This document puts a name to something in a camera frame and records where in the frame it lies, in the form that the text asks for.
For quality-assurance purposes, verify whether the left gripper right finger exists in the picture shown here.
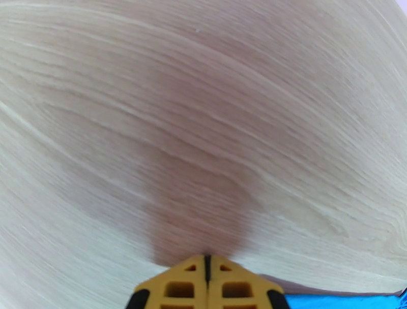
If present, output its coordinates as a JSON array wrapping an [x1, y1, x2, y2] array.
[[207, 254, 292, 309]]

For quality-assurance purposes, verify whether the blue t-shirt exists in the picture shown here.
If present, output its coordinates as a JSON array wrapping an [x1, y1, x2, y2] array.
[[283, 287, 407, 309]]

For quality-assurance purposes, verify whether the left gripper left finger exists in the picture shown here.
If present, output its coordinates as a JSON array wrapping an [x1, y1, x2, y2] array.
[[125, 254, 209, 309]]

